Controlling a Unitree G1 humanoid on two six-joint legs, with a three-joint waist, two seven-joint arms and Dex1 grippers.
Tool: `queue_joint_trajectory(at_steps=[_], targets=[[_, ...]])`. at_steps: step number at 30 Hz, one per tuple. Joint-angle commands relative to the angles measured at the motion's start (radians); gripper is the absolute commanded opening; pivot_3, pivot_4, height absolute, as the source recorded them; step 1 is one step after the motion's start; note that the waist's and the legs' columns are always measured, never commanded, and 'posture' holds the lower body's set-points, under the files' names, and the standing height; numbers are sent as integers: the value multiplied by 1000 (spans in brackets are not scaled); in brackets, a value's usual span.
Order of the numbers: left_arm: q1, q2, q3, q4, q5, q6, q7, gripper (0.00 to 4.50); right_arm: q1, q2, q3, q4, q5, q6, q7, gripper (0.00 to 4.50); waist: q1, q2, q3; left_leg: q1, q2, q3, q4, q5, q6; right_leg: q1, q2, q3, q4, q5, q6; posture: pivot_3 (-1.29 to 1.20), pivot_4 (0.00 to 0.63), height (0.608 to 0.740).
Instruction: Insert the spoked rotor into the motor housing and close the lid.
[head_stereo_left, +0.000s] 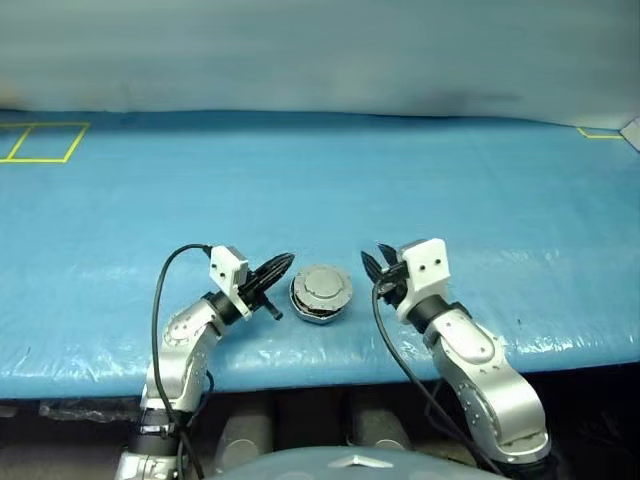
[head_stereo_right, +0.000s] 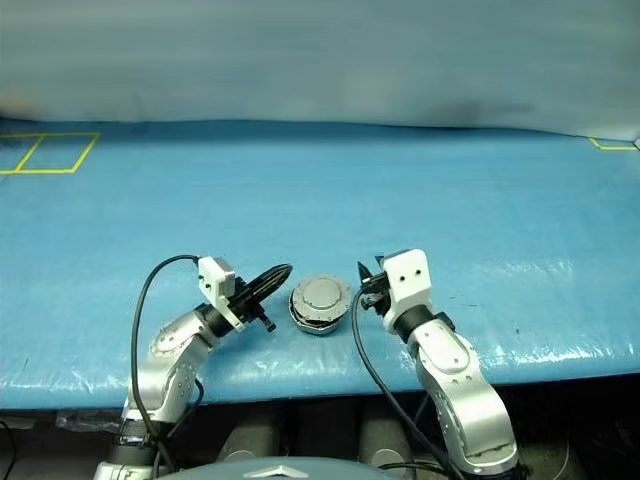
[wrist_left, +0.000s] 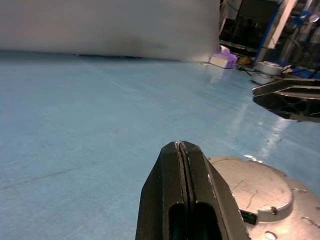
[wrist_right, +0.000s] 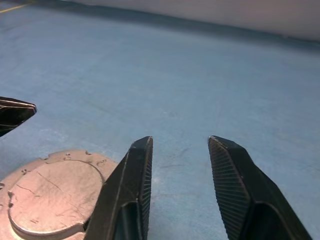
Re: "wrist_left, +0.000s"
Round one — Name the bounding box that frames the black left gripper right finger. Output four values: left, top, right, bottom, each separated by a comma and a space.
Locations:
179, 140, 251, 240

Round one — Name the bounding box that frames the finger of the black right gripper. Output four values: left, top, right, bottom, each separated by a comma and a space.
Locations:
251, 78, 320, 97
252, 91, 320, 124

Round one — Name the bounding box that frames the purple and white box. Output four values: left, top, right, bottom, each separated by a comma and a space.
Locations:
208, 46, 239, 69

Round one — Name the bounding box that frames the round silver metal plate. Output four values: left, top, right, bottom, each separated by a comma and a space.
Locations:
206, 155, 320, 240

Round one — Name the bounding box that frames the round silver-white container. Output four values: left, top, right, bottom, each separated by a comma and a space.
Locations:
249, 61, 285, 85

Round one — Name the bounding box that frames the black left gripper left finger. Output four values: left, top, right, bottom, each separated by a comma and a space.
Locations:
134, 140, 190, 240

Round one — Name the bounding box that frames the yellow object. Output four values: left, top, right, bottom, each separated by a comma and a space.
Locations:
236, 56, 254, 67

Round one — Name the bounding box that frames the blue and white post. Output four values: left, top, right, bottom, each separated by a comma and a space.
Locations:
256, 0, 299, 64

